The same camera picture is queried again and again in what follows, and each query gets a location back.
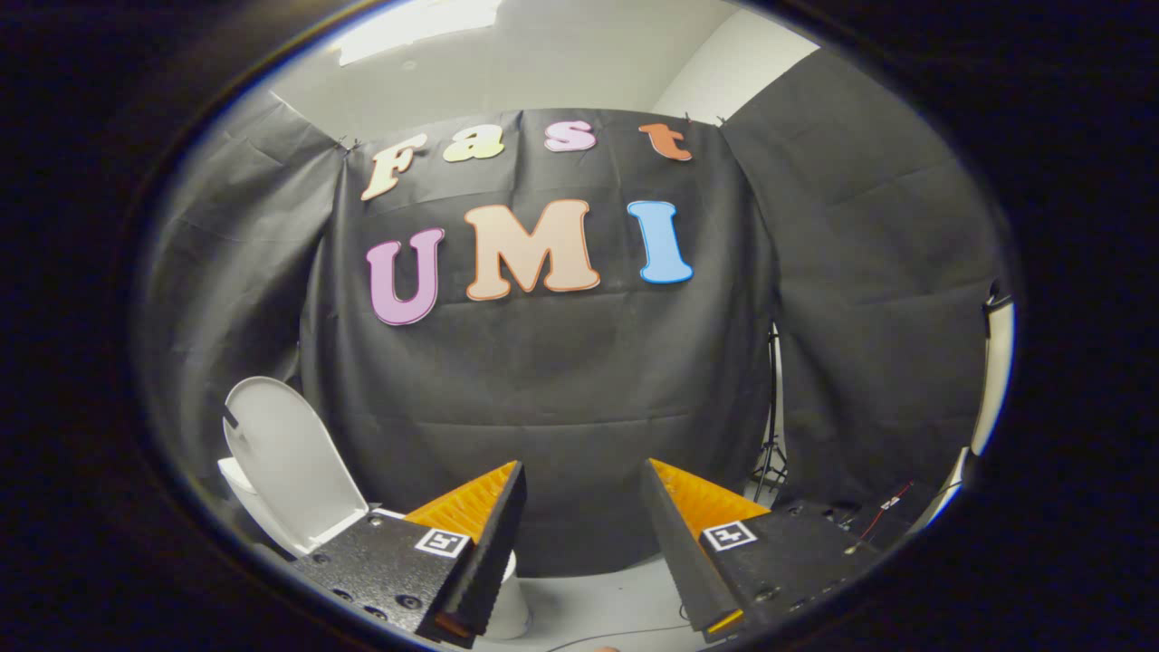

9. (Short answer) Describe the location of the black floor cable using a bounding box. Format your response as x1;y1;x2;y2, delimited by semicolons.
543;623;700;651

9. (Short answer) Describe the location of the white ceramic toilet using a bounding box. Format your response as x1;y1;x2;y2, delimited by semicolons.
217;457;535;640

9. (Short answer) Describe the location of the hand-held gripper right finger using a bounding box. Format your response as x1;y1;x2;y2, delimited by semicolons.
639;457;884;644

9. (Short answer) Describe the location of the black tripod stand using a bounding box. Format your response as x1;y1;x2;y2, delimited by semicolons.
750;321;790;501

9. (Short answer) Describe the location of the white toilet lid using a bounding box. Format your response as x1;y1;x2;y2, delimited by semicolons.
222;376;370;556

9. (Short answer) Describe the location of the red cable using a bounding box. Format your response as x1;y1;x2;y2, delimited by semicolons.
844;480;915;555

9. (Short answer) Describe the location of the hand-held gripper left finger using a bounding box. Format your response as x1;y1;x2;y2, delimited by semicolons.
290;460;528;648

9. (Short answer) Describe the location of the black backdrop cloth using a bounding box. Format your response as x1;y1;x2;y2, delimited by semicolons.
136;45;1001;577

